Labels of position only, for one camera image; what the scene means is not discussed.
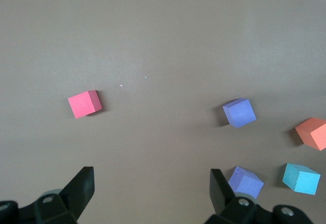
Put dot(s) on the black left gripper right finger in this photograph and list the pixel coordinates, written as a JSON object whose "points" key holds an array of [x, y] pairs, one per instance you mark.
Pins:
{"points": [[224, 203]]}

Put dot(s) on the cyan foam cube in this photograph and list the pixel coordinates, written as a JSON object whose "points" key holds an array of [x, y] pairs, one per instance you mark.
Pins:
{"points": [[301, 179]]}

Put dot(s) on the red foam cube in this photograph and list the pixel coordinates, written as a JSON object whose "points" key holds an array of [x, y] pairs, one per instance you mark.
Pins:
{"points": [[84, 104]]}

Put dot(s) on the brown table cover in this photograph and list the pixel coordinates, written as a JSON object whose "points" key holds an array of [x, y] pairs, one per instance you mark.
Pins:
{"points": [[163, 30]]}

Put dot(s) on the purple foam cube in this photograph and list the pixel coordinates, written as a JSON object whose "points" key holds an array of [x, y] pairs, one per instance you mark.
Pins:
{"points": [[239, 113], [247, 183]]}

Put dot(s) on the orange foam cube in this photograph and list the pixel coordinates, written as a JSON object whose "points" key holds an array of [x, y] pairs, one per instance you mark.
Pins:
{"points": [[312, 133]]}

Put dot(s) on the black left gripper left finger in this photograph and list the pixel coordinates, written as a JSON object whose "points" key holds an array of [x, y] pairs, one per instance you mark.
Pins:
{"points": [[74, 198]]}

